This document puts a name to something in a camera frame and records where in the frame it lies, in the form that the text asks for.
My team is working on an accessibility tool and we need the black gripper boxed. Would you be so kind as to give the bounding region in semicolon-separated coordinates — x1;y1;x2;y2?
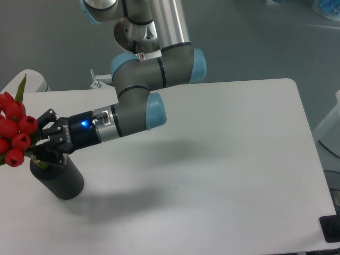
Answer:
30;109;101;166

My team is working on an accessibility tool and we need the red tulip bouquet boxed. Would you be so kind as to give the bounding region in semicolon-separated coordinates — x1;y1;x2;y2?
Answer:
1;76;41;167

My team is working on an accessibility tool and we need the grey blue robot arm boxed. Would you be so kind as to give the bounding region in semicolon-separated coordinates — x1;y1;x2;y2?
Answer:
28;1;207;166

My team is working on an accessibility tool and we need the black ribbed cylindrical vase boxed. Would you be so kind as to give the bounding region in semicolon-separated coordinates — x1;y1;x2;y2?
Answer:
29;159;84;200

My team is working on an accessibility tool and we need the white chair back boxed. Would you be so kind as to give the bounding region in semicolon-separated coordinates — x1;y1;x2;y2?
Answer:
0;69;51;94

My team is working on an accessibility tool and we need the white side furniture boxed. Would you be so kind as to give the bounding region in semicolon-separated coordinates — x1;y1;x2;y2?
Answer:
312;90;339;143

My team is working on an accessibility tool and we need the black device at table edge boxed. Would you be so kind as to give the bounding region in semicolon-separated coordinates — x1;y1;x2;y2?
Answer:
319;215;339;243

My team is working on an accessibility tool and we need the blue plastic bag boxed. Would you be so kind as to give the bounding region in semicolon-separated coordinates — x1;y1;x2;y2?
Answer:
312;0;339;21

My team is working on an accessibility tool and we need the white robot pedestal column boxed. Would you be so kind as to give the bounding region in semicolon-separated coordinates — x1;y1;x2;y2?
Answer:
90;50;161;90

